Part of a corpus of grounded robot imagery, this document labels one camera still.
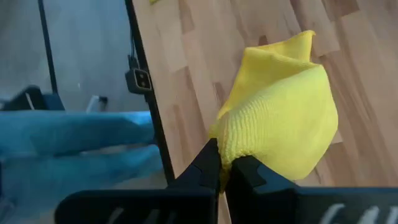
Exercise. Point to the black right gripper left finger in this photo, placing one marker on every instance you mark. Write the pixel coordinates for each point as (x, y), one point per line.
(205, 168)

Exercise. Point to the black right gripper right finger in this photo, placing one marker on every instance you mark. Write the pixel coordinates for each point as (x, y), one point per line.
(252, 177)

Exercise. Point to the yellow microfiber towel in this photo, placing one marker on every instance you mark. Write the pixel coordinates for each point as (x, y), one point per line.
(280, 118)

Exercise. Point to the black boxy device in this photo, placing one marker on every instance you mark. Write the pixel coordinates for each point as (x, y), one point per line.
(139, 81)

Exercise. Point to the black low object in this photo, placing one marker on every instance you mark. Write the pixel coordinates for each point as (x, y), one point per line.
(31, 101)

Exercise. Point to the black aluminium table frame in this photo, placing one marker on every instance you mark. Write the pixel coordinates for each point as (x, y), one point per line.
(155, 118)

